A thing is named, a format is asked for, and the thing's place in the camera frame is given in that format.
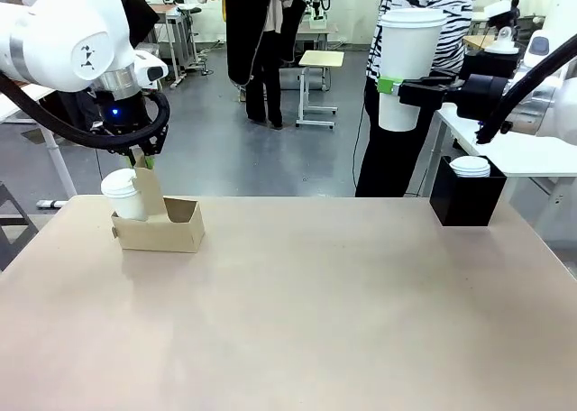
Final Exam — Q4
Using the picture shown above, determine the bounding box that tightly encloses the black hanging cloth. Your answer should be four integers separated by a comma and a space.
112, 0, 160, 52

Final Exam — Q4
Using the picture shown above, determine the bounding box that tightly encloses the small white lidded paper cup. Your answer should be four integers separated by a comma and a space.
99, 168, 148, 224

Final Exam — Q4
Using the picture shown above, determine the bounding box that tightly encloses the large white table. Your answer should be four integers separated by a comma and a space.
422, 102, 577, 198

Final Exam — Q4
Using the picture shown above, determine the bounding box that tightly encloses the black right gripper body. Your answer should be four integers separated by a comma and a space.
453, 73, 511, 120

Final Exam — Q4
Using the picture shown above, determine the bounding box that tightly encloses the white table with round leg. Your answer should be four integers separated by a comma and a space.
0, 80, 78, 201

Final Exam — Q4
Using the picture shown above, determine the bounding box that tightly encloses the person in black clothes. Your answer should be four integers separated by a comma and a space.
224, 0, 308, 130

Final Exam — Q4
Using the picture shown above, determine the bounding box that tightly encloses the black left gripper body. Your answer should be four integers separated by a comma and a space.
93, 91, 158, 138

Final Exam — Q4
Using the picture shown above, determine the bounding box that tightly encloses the grey metal background table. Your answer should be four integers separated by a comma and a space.
148, 3, 200, 90

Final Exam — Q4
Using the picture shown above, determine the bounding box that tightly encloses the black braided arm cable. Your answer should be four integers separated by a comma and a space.
0, 73, 171, 156
474, 35, 577, 145

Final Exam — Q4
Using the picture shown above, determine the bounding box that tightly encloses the tall white lidded paper cup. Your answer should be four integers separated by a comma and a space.
377, 8, 448, 133

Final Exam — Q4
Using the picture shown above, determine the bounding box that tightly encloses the black square container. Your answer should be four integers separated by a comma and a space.
428, 154, 508, 228

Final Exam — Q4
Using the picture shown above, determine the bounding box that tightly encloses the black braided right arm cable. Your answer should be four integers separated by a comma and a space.
474, 35, 577, 145

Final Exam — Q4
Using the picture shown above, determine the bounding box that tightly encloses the brown cardboard cup carrier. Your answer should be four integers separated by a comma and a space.
110, 153, 206, 254

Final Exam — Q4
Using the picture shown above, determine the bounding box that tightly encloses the beige wooden table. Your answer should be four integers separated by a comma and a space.
463, 33, 498, 51

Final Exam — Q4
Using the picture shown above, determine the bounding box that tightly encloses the small beige-top side table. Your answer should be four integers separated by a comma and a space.
295, 49, 346, 131

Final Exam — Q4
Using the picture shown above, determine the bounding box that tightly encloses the person in zebra hoodie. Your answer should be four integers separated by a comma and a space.
354, 0, 481, 198

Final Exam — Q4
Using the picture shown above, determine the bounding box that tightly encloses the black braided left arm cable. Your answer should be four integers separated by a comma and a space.
0, 73, 171, 156

